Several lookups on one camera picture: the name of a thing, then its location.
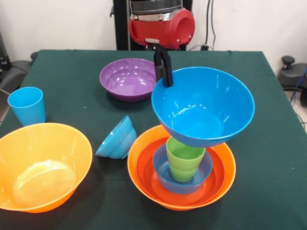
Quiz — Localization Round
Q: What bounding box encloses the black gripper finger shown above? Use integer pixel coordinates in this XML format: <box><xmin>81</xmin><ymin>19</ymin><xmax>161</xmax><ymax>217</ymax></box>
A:
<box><xmin>153</xmin><ymin>48</ymin><xmax>164</xmax><ymax>83</ymax></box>
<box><xmin>161</xmin><ymin>49</ymin><xmax>174</xmax><ymax>88</ymax></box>

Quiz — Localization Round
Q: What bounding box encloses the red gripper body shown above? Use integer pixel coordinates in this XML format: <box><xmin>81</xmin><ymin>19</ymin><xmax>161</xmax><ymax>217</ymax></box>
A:
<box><xmin>129</xmin><ymin>9</ymin><xmax>196</xmax><ymax>50</ymax></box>

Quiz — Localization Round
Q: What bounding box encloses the large blue bowl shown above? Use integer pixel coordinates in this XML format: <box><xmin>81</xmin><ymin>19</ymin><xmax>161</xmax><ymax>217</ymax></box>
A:
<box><xmin>152</xmin><ymin>67</ymin><xmax>256</xmax><ymax>148</ymax></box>

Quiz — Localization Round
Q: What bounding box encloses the small light blue bowl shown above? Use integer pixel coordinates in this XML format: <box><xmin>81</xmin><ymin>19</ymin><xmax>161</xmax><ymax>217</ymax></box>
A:
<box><xmin>95</xmin><ymin>115</ymin><xmax>138</xmax><ymax>160</ymax></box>

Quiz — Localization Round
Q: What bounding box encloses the green cup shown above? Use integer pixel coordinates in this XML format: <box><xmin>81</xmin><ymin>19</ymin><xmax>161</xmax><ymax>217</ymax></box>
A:
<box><xmin>166</xmin><ymin>137</ymin><xmax>206</xmax><ymax>183</ymax></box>

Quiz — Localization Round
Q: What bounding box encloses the red-orange bowl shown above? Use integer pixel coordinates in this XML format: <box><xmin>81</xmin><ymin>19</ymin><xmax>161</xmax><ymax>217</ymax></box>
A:
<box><xmin>135</xmin><ymin>137</ymin><xmax>227</xmax><ymax>207</ymax></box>

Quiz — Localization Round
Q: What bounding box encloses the medium blue bowl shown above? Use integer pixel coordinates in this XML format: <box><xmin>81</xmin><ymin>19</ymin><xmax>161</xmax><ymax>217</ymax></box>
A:
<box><xmin>153</xmin><ymin>144</ymin><xmax>213</xmax><ymax>195</ymax></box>

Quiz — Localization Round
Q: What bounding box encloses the purple bowl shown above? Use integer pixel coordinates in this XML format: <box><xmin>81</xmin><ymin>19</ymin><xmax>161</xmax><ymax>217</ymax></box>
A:
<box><xmin>99</xmin><ymin>58</ymin><xmax>159</xmax><ymax>103</ymax></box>

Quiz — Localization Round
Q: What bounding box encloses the dark green tablecloth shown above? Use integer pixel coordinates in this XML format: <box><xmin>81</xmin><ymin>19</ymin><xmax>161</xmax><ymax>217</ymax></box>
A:
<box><xmin>0</xmin><ymin>50</ymin><xmax>307</xmax><ymax>230</ymax></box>

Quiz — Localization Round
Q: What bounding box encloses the large orange bowl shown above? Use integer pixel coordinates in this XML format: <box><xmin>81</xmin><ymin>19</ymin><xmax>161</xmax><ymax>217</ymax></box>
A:
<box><xmin>127</xmin><ymin>125</ymin><xmax>236</xmax><ymax>211</ymax></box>
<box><xmin>0</xmin><ymin>123</ymin><xmax>93</xmax><ymax>213</ymax></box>

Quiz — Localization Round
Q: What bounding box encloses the black office chair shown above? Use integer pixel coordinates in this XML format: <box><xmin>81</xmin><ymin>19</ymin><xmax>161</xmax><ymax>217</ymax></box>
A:
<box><xmin>279</xmin><ymin>56</ymin><xmax>307</xmax><ymax>92</ymax></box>
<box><xmin>0</xmin><ymin>33</ymin><xmax>39</xmax><ymax>94</ymax></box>

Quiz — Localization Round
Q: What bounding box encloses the blue cup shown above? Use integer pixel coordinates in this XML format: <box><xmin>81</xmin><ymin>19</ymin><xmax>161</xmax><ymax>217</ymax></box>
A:
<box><xmin>7</xmin><ymin>87</ymin><xmax>47</xmax><ymax>127</ymax></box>

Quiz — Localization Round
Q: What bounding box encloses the black hanging cable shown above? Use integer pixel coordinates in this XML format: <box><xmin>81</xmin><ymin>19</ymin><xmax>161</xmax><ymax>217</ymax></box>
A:
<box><xmin>207</xmin><ymin>0</ymin><xmax>216</xmax><ymax>50</ymax></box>

